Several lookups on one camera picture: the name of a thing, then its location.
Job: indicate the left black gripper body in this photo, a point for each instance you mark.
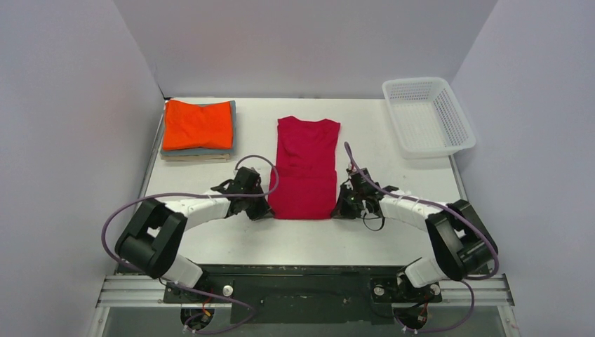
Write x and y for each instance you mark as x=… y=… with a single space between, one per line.
x=260 y=210

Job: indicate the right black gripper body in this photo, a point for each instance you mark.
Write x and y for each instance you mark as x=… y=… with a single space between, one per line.
x=344 y=207

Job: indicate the red t shirt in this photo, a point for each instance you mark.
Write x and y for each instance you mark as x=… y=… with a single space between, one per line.
x=306 y=165

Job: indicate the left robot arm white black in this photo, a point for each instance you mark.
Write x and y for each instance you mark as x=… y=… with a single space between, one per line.
x=151 y=240

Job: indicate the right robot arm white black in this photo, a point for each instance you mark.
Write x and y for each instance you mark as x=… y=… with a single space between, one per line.
x=460 y=242

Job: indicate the beige folded t shirt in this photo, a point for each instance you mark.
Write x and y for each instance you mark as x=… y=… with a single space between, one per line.
x=197 y=157

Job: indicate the grey blue folded t shirt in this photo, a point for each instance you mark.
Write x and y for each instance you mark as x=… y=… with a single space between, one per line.
x=234 y=125

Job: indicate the orange folded t shirt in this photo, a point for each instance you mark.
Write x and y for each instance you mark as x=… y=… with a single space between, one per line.
x=197 y=123

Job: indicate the white plastic basket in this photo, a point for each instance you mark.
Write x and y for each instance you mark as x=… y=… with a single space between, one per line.
x=428 y=120

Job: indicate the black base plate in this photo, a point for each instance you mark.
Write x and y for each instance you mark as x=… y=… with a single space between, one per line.
x=306 y=294

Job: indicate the aluminium rail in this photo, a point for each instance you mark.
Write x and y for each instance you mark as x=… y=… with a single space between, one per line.
x=136 y=291

